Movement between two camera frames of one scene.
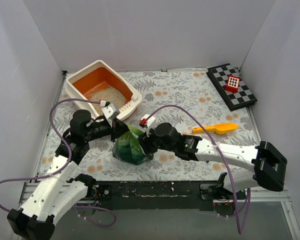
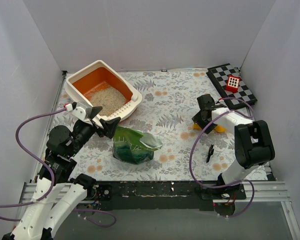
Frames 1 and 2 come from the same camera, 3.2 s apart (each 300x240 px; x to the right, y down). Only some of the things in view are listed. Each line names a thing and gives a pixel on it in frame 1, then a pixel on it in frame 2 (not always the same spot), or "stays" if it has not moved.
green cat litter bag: [128, 148] stays
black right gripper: [145, 142] -> [205, 116]
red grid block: [232, 83] stays
